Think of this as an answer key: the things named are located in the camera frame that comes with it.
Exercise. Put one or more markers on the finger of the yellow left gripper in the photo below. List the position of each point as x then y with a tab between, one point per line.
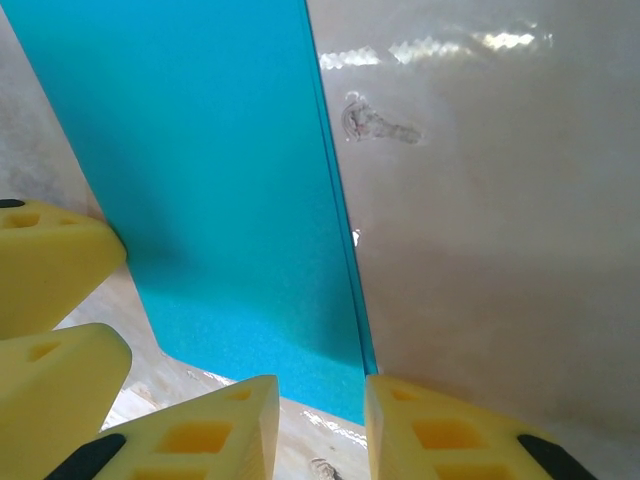
50	395
50	270

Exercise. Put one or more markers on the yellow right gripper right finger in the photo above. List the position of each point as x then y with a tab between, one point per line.
450	445

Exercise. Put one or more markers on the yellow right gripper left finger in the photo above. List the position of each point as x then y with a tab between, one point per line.
200	440

